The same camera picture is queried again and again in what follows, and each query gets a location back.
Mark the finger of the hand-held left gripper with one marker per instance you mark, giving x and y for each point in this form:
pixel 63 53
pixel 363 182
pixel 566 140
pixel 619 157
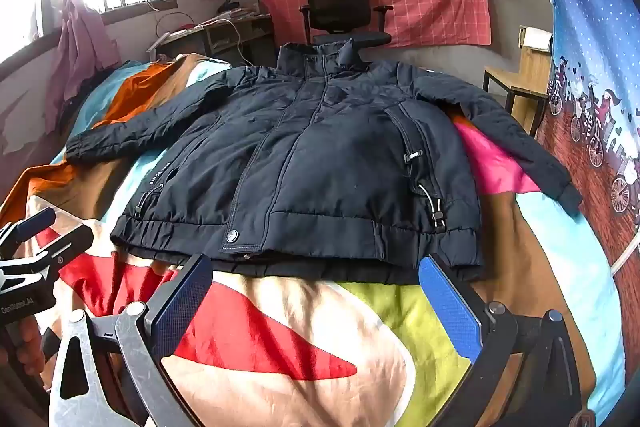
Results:
pixel 35 222
pixel 65 244

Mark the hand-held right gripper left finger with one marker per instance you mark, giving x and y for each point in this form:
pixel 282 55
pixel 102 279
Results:
pixel 180 302

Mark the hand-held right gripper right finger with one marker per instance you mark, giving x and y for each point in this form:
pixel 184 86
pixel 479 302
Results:
pixel 447 307

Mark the navy padded jacket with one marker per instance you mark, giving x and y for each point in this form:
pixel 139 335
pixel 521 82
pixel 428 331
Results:
pixel 310 157

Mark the person's left hand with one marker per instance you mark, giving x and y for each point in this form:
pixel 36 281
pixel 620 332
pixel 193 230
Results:
pixel 25 347

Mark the multicoloured patchwork blanket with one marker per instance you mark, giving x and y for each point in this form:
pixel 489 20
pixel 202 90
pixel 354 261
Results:
pixel 300 332

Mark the pink hanging garment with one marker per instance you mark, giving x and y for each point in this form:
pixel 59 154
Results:
pixel 85 47

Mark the wooden chair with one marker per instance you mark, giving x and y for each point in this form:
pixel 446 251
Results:
pixel 532 72

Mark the wooden desk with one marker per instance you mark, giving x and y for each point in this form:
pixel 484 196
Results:
pixel 220 38

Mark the white paper sheet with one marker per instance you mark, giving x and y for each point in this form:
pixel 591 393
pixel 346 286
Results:
pixel 537 39

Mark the stack of papers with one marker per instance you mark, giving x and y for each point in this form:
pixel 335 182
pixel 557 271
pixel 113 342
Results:
pixel 240 13

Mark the blue printed curtain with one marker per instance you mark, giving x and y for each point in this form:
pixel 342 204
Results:
pixel 585 32

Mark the black office chair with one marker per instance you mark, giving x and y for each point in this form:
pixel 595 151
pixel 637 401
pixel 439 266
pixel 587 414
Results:
pixel 335 2

